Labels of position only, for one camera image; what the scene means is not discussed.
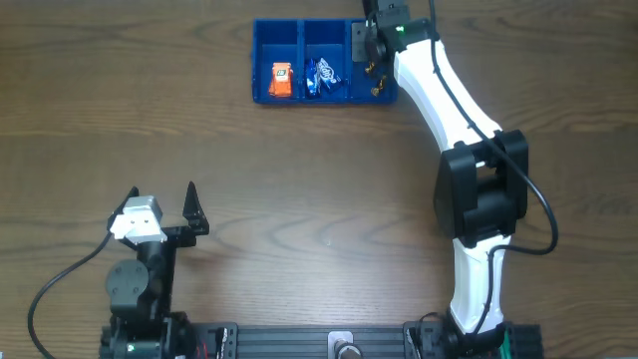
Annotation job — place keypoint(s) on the blue tray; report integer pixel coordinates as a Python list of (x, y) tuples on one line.
[(264, 40)]

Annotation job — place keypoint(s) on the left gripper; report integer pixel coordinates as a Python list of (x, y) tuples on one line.
[(179, 234)]

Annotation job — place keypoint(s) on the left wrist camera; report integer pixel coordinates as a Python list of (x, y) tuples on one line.
[(139, 219)]

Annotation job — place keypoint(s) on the mounting rail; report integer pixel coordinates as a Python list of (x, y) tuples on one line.
[(289, 341)]

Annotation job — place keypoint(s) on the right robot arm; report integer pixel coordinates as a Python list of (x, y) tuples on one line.
[(438, 100)]

